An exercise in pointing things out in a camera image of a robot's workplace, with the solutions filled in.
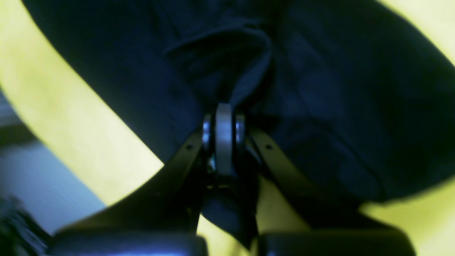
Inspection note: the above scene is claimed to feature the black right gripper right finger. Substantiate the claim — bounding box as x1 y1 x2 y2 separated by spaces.
234 114 416 256

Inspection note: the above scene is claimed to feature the black graphic T-shirt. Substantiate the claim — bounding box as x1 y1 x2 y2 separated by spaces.
23 0 454 246

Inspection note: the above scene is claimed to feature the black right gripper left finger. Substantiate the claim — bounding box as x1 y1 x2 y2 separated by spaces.
47 114 213 256

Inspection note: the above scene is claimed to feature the yellow table cloth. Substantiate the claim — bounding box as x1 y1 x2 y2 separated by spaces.
0 0 455 256

